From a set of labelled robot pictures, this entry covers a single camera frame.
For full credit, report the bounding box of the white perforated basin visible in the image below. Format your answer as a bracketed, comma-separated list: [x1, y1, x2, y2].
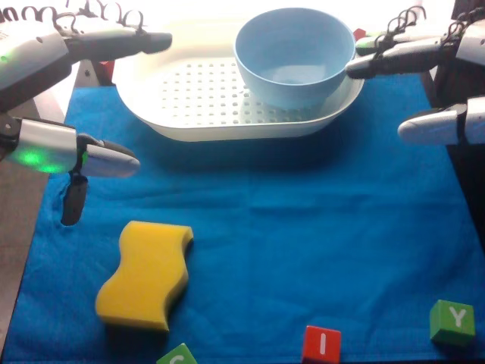
[113, 18, 365, 143]

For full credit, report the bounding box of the green toy block letter C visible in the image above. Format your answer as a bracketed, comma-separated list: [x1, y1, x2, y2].
[155, 342, 199, 364]

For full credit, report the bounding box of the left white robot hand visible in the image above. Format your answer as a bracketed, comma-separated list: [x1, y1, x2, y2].
[0, 0, 174, 179]

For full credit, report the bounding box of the blue cloth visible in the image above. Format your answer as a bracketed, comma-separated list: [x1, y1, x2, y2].
[0, 74, 485, 364]

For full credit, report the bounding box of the yellow green sponge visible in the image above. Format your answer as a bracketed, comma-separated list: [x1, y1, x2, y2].
[94, 220, 195, 333]

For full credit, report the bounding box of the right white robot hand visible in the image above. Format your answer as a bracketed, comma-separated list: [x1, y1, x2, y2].
[345, 5, 485, 147]

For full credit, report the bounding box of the red toy block letter I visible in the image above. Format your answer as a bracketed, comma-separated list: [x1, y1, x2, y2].
[302, 325, 342, 364]

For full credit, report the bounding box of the green toy block letter Y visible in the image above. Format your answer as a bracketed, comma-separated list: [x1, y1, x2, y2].
[429, 299, 477, 347]

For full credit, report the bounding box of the light blue bowl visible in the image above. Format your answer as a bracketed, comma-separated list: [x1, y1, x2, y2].
[233, 10, 357, 111]

